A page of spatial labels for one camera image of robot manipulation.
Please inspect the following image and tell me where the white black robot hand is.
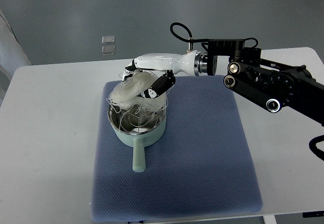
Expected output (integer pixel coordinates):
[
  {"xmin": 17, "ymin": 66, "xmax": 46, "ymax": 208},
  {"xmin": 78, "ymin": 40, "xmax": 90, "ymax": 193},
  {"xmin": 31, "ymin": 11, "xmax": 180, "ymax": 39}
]
[{"xmin": 122, "ymin": 51, "xmax": 207, "ymax": 99}]

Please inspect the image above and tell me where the white vermicelli bundle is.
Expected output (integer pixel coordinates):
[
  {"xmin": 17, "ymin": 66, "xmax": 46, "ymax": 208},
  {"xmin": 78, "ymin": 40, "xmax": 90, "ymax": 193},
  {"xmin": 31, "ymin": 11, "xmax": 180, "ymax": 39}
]
[{"xmin": 106, "ymin": 71, "xmax": 168, "ymax": 111}]

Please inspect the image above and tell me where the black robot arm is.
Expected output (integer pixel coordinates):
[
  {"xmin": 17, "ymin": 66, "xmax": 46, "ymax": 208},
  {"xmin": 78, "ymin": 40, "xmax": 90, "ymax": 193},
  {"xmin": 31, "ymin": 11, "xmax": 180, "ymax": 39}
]
[{"xmin": 170, "ymin": 22, "xmax": 323, "ymax": 124}]

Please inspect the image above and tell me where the mint green steel pot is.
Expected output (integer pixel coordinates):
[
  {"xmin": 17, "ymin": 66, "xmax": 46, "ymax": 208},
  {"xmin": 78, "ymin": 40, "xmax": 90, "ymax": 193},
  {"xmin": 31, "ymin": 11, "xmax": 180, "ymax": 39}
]
[{"xmin": 107, "ymin": 105, "xmax": 166, "ymax": 172}]

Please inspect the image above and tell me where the upper metal floor plate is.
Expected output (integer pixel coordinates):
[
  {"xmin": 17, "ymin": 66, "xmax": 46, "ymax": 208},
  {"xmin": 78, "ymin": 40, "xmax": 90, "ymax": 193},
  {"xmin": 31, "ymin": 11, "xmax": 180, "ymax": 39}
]
[{"xmin": 102, "ymin": 35, "xmax": 115, "ymax": 44}]

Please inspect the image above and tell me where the blue textured mat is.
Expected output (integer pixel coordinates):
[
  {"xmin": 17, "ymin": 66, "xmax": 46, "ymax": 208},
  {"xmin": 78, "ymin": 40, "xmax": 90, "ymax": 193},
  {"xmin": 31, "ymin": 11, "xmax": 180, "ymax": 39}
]
[{"xmin": 91, "ymin": 75, "xmax": 263, "ymax": 222}]

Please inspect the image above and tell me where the white cloth at left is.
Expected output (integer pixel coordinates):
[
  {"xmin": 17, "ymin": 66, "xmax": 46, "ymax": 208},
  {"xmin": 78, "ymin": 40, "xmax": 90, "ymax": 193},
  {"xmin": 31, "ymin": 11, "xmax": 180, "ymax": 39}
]
[{"xmin": 0, "ymin": 8, "xmax": 32, "ymax": 106}]

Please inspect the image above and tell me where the wire steamer rack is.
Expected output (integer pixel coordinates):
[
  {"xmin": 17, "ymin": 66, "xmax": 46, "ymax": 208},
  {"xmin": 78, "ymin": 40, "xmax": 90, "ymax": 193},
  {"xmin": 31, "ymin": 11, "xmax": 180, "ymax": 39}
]
[{"xmin": 119, "ymin": 108, "xmax": 158, "ymax": 134}]

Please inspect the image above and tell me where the black cable at right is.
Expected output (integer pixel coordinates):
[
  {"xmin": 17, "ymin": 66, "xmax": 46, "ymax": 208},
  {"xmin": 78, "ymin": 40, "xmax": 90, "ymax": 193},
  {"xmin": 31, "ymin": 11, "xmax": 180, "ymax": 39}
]
[{"xmin": 308, "ymin": 135, "xmax": 324, "ymax": 218}]

